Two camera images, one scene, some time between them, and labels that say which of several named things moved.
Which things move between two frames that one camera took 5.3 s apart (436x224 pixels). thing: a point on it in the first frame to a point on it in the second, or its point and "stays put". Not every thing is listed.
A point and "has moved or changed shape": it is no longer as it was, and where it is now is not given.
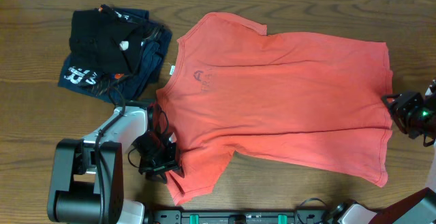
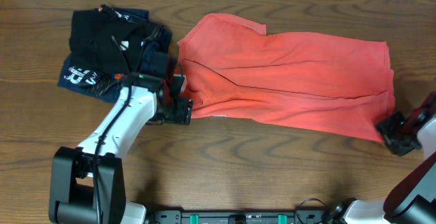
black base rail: [300, 216] stays put
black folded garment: [104, 39] stays put
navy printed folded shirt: [135, 84] stays put
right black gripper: [400, 109] to [385, 124]
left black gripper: [163, 166] to [182, 110]
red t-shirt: [312, 103] has moved or changed shape
